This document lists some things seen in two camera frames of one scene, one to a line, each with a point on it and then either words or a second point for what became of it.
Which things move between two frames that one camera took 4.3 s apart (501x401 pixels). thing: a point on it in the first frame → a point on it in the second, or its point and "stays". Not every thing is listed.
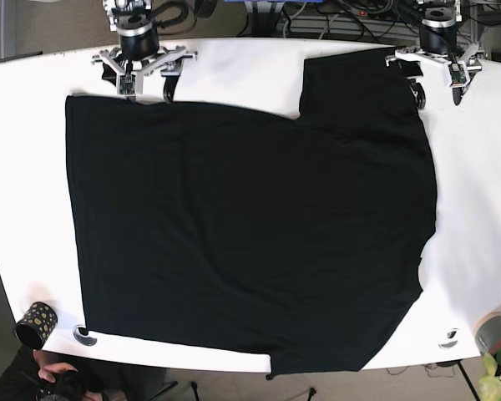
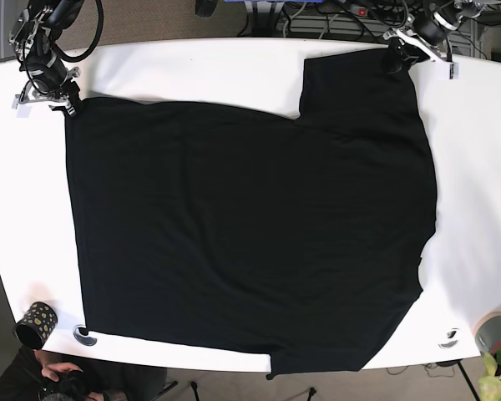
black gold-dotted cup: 36,326 stays
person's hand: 50,364 stays
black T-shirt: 301,238 stays
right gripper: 139,52 → 52,83
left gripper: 438,47 → 436,46
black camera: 67,387 stays
